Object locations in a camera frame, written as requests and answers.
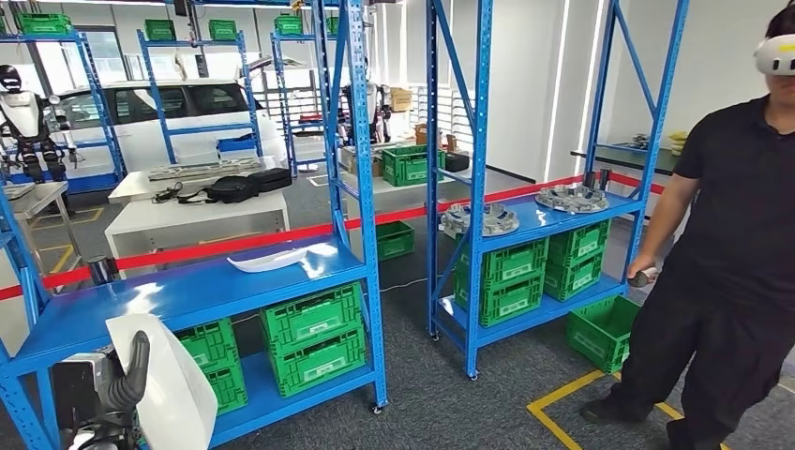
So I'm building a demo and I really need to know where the blue steel shelf rack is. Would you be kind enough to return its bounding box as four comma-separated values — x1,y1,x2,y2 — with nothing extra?
136,29,265,166
270,31,339,178
425,0,691,382
0,0,389,450
0,31,128,194

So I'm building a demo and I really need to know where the white VR headset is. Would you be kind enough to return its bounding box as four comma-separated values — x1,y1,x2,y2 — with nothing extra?
753,34,795,77

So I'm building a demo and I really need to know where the white floor cable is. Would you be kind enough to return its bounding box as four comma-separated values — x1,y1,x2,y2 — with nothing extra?
379,275,445,294

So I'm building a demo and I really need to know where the steel table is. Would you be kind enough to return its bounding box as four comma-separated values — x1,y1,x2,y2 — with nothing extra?
108,155,287,205
0,181,82,275

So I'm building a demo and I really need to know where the white car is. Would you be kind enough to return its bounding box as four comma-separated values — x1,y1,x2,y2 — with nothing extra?
46,79,288,172

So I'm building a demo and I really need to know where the white table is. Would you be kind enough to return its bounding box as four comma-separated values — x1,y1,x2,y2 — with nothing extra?
104,192,292,280
344,167,492,249

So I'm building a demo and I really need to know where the red barrier belt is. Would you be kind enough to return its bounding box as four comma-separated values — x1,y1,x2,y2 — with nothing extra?
0,172,666,304

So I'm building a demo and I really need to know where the dark counter table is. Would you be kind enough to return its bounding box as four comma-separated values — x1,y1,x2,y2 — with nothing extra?
570,143,682,178

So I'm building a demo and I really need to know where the white black humanoid robot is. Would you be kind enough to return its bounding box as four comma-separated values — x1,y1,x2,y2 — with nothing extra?
0,64,79,185
341,58,394,147

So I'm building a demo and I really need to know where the person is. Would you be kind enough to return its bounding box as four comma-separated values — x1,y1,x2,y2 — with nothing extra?
580,0,795,450

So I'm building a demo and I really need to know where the long grey metal panel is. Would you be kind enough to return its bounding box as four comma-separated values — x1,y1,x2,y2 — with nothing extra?
147,157,265,183

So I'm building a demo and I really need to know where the grey round metal casting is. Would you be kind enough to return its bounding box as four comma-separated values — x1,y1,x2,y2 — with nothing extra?
534,184,611,216
439,202,520,238

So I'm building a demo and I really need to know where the black stanchion post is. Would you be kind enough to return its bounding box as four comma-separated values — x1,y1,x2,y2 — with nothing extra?
582,167,613,192
86,255,120,287

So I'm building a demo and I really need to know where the grey VR hand controller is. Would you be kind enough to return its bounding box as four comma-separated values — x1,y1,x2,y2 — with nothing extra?
628,266,660,289

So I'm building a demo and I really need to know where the black cable bundle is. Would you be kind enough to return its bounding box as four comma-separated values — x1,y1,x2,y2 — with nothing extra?
152,181,185,204

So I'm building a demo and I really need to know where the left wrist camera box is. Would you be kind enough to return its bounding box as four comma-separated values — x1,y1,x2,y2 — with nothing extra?
51,347,135,433

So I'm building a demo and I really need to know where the blue plastic bin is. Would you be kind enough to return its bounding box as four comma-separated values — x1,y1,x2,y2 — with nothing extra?
217,136,257,155

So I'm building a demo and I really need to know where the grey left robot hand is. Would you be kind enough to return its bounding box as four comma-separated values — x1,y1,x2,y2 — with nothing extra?
102,330,152,416

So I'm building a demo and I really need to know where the white curved plastic part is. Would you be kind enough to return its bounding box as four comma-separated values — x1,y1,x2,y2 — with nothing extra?
105,313,218,450
226,247,310,275

